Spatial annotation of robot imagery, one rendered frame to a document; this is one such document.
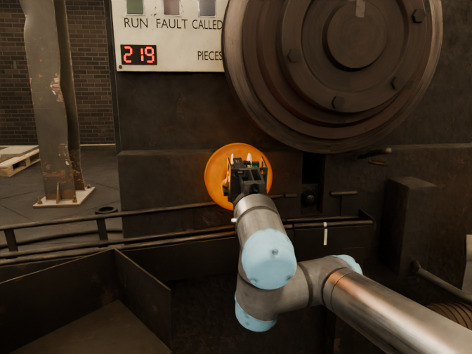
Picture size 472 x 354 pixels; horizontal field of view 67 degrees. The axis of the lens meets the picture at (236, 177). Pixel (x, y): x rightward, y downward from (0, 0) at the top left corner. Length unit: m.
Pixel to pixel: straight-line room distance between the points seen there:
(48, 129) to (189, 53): 2.73
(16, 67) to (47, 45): 3.99
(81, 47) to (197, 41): 6.27
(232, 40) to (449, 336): 0.60
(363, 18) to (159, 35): 0.44
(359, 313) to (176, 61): 0.65
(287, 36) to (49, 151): 3.04
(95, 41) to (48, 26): 3.61
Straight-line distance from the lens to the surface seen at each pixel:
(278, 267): 0.50
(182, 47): 0.88
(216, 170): 0.78
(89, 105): 7.08
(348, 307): 0.55
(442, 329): 0.47
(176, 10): 0.89
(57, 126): 3.48
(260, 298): 0.57
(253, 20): 0.75
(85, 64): 7.08
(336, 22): 0.71
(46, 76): 3.49
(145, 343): 0.67
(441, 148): 1.08
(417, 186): 0.94
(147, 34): 0.89
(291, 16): 0.69
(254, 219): 0.54
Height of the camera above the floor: 1.02
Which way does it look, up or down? 14 degrees down
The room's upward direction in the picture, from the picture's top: straight up
